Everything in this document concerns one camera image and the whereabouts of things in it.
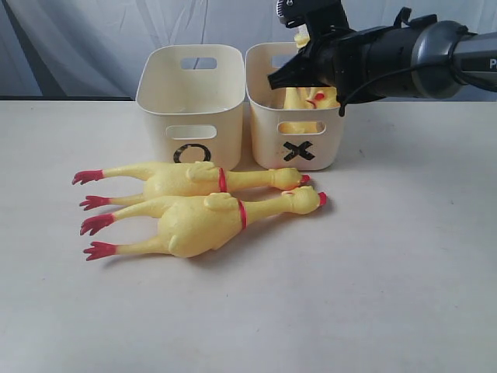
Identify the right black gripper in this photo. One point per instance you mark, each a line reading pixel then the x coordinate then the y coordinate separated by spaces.
pixel 334 58

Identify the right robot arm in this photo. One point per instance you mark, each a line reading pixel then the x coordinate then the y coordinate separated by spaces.
pixel 412 58

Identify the chicken head with white tube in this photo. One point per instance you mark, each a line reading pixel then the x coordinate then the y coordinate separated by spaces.
pixel 302 37

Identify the cream bin marked O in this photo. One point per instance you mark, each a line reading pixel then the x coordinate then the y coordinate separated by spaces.
pixel 191 98

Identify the cream bin marked X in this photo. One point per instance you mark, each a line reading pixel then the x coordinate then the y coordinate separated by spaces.
pixel 271 148

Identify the blue-grey backdrop curtain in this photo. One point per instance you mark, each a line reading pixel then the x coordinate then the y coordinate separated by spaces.
pixel 98 48

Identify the whole yellow rubber chicken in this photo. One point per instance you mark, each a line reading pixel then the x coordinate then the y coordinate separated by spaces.
pixel 190 226
pixel 186 180

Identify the legless yellow rubber chicken body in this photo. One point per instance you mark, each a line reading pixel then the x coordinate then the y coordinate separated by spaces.
pixel 314 98

